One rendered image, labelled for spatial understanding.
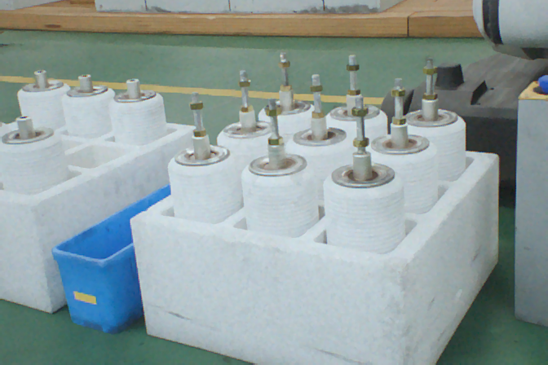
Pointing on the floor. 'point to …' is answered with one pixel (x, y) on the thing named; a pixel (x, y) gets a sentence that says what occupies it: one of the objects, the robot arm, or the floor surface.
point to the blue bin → (105, 270)
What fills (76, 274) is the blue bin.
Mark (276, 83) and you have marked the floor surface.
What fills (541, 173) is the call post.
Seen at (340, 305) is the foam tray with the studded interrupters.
